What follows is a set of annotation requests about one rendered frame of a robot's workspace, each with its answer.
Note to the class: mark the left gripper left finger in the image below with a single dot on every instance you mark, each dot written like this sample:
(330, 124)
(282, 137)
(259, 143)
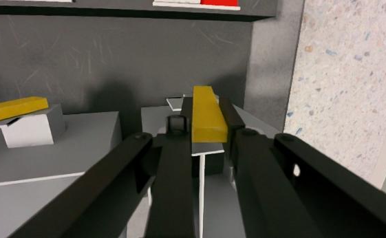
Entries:
(100, 203)

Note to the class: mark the grey box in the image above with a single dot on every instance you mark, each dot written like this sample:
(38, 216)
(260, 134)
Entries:
(41, 143)
(221, 216)

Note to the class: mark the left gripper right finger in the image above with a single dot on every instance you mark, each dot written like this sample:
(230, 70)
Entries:
(325, 200)

